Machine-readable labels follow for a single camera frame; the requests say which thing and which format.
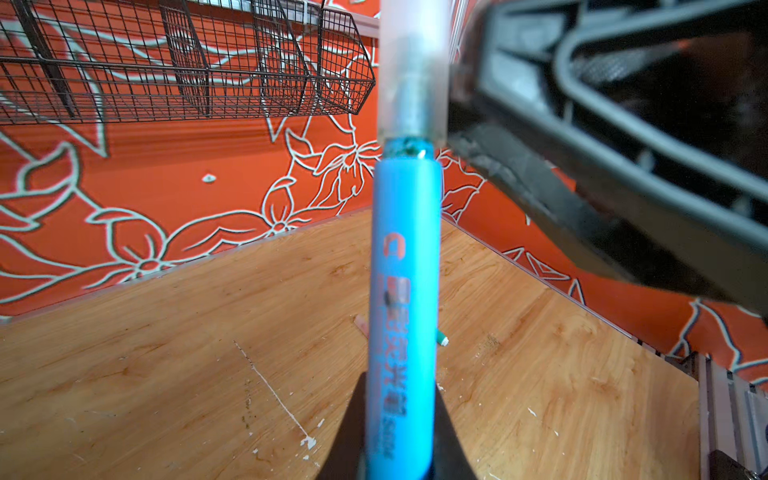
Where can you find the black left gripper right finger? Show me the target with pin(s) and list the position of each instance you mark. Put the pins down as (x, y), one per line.
(449, 459)

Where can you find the clear pen cap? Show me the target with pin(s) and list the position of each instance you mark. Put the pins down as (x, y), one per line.
(413, 70)

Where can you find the black wire basket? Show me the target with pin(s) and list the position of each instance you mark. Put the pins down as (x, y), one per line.
(72, 62)

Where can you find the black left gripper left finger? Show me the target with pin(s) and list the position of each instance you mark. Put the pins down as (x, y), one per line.
(346, 459)

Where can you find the red pen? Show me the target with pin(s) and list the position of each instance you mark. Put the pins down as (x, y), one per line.
(362, 324)

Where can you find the blue pen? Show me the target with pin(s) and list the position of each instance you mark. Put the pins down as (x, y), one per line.
(400, 386)

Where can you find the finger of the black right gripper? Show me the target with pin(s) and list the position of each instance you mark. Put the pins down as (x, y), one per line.
(633, 133)

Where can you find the green pen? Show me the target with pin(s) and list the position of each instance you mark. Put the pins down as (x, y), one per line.
(441, 338)

